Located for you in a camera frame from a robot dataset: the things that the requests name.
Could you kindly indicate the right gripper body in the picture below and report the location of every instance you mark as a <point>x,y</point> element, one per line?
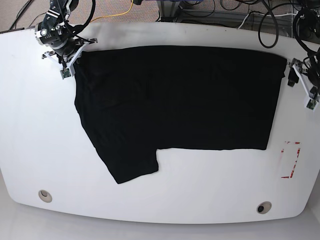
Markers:
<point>66,56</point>

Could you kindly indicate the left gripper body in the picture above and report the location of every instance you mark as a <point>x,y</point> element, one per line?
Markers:
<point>302,74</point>

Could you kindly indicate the black t-shirt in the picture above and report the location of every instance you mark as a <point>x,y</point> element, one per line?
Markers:
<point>135,101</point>

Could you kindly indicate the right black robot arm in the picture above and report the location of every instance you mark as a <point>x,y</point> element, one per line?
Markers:
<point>64,40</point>

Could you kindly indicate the red tape rectangle marker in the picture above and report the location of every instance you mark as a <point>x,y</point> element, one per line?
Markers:
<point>288,159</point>

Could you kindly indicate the right table grommet hole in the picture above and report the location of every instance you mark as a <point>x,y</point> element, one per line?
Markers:
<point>264,207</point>

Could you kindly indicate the table grommet hole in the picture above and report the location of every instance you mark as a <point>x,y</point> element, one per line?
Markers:
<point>45,196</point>
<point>264,207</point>

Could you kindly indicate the left table grommet hole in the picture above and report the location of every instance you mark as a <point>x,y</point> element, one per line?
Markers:
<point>45,196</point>

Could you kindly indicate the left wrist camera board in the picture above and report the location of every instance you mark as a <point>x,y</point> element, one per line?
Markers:
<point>310,103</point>

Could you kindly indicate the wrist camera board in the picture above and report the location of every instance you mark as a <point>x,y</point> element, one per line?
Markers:
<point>67,72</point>
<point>310,103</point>

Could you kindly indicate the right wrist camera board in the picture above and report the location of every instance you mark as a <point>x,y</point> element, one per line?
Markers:
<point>67,72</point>

